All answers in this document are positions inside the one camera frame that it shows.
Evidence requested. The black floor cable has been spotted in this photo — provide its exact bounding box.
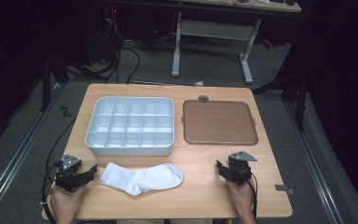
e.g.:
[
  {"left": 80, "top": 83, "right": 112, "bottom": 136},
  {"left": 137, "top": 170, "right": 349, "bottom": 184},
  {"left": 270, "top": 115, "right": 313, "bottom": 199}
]
[{"left": 45, "top": 118, "right": 76, "bottom": 166}]

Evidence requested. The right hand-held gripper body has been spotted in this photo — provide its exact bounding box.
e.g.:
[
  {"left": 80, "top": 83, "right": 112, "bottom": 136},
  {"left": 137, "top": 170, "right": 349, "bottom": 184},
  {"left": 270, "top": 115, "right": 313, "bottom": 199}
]
[{"left": 226, "top": 150, "right": 258, "bottom": 187}]

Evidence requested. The left hand-held gripper black cable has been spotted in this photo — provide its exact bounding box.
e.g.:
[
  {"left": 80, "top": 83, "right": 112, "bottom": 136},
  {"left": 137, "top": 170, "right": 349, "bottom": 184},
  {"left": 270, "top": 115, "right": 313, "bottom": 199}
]
[{"left": 41, "top": 159, "right": 63, "bottom": 224}]

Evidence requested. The brown flat box lid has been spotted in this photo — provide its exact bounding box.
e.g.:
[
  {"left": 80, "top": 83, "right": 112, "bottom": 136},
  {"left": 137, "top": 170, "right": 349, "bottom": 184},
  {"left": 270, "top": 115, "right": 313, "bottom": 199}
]
[{"left": 182, "top": 99, "right": 259, "bottom": 147}]

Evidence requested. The metal floor rail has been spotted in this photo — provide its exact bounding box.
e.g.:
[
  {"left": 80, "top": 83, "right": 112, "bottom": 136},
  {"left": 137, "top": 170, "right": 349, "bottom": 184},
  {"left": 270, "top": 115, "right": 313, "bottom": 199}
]
[
  {"left": 283, "top": 101, "right": 344, "bottom": 224},
  {"left": 0, "top": 83, "right": 66, "bottom": 218}
]

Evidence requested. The grey tape strip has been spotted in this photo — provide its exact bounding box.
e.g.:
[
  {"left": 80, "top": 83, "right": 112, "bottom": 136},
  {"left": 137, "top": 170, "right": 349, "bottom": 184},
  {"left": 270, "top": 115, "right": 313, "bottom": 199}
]
[{"left": 274, "top": 184, "right": 295, "bottom": 196}]

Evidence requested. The black metal stand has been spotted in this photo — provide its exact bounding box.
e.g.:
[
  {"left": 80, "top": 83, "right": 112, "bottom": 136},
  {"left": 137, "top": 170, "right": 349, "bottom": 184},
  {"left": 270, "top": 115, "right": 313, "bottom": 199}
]
[
  {"left": 40, "top": 52, "right": 71, "bottom": 112},
  {"left": 253, "top": 71, "right": 309, "bottom": 132}
]

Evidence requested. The bundle of black cables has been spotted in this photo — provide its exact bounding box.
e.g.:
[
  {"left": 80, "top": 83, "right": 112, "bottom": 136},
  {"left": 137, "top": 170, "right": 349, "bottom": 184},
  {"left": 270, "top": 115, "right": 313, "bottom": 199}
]
[{"left": 101, "top": 7, "right": 142, "bottom": 85}]

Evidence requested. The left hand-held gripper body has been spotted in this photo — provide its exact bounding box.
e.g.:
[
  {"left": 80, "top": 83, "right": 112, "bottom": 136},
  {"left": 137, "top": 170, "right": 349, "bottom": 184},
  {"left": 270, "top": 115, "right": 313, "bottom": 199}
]
[{"left": 55, "top": 153, "right": 88, "bottom": 192}]

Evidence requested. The hand-held gripper black cable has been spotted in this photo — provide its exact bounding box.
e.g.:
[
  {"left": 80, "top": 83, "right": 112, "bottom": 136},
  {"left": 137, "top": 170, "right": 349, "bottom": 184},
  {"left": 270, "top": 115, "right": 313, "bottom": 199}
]
[
  {"left": 243, "top": 171, "right": 259, "bottom": 222},
  {"left": 41, "top": 159, "right": 63, "bottom": 224}
]

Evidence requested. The person's right hand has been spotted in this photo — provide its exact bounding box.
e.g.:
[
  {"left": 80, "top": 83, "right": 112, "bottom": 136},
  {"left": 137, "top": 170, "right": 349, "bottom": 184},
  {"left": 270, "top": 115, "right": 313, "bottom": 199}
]
[{"left": 226, "top": 179, "right": 255, "bottom": 214}]

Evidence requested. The white sock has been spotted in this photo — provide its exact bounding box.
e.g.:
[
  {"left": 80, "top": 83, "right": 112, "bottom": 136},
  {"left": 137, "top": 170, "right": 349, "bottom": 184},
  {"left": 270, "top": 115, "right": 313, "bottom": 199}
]
[{"left": 99, "top": 161, "right": 186, "bottom": 196}]

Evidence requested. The white-framed wooden desk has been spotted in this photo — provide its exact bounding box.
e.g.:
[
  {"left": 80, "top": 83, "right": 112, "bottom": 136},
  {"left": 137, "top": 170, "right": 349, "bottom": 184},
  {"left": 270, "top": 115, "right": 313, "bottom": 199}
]
[{"left": 171, "top": 0, "right": 302, "bottom": 85}]

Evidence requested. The person's left hand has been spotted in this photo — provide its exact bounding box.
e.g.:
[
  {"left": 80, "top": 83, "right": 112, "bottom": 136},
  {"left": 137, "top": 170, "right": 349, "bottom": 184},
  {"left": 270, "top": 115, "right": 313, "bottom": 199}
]
[{"left": 49, "top": 184, "right": 88, "bottom": 217}]

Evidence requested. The white divided storage box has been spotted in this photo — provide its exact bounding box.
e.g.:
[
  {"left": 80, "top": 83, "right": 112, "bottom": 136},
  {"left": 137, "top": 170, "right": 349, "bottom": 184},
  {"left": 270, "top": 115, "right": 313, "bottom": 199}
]
[{"left": 84, "top": 95, "right": 175, "bottom": 157}]

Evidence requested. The right hand-held gripper black cable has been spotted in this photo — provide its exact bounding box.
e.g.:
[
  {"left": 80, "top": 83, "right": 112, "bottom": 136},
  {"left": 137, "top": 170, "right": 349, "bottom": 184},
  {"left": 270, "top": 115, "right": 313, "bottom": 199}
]
[{"left": 243, "top": 171, "right": 259, "bottom": 222}]

